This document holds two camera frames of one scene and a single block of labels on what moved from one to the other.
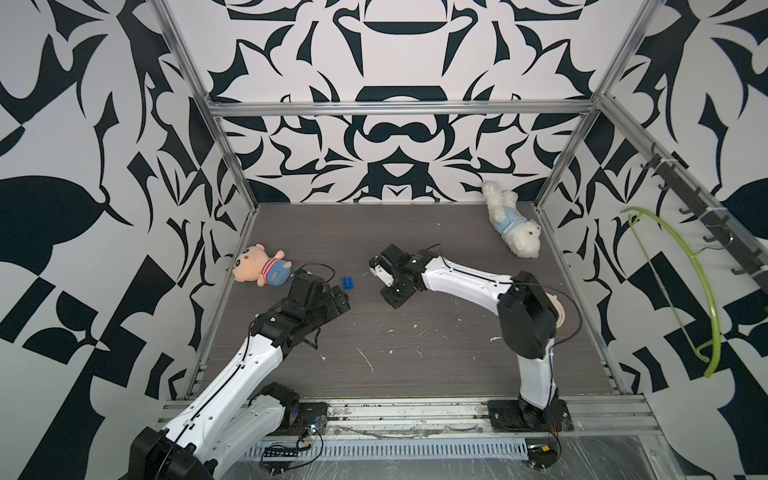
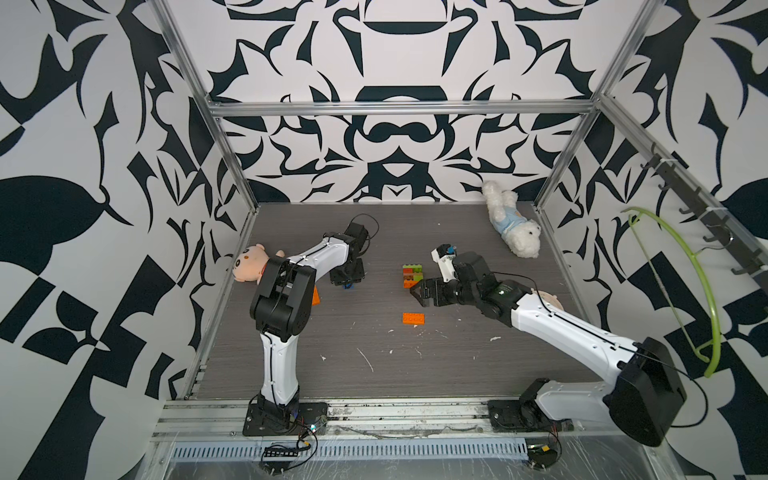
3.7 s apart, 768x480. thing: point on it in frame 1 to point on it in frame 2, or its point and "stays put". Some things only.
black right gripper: (392, 299) to (438, 298)
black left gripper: (335, 309) to (359, 275)
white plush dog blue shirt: (521, 235) stays put
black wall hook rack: (719, 224) stays put
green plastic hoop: (716, 346) stays put
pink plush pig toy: (255, 264) stays put
